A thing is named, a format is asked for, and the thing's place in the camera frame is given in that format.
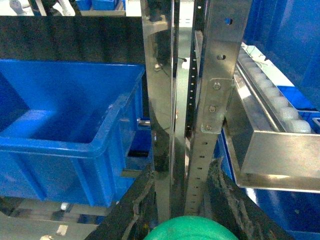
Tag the right blue plastic bin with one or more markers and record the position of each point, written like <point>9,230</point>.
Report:
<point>287,32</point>

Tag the blue shelf container bin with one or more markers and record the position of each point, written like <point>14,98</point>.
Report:
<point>66,128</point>

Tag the steel shelf upright post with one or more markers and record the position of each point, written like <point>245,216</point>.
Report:
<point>184,144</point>

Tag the stainless steel shelf rail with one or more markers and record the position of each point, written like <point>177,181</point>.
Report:
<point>264,155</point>

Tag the dark grey back panel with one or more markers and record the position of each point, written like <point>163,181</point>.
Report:
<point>72,38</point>

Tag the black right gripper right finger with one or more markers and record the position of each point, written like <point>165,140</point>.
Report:
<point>233,209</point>

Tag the white roller conveyor track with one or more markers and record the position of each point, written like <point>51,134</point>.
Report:
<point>285,115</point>

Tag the green mushroom push button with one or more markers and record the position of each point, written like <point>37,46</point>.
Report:
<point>190,228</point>

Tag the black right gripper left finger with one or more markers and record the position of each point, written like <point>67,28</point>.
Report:
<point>130,218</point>

